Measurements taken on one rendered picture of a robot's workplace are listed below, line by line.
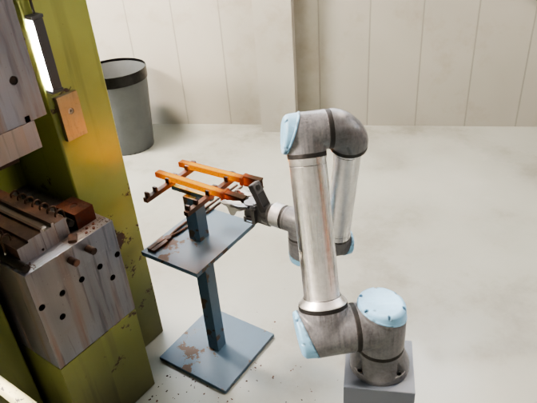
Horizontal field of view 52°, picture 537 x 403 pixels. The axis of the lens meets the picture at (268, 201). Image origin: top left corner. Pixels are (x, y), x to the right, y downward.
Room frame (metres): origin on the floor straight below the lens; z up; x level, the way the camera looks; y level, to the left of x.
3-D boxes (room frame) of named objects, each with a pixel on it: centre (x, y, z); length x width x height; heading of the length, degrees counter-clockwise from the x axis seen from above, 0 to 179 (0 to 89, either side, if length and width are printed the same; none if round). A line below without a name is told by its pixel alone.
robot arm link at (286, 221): (1.62, -0.10, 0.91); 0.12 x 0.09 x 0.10; 53
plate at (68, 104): (1.91, 0.70, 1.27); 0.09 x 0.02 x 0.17; 143
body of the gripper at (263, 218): (1.73, 0.03, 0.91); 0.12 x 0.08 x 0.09; 53
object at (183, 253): (1.93, 0.30, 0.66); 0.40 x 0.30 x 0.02; 144
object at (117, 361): (1.75, 0.92, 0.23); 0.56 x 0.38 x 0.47; 53
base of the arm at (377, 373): (1.24, -0.32, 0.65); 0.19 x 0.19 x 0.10
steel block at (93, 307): (1.75, 0.92, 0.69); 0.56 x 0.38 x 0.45; 53
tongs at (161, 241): (2.08, 0.32, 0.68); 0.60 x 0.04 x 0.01; 142
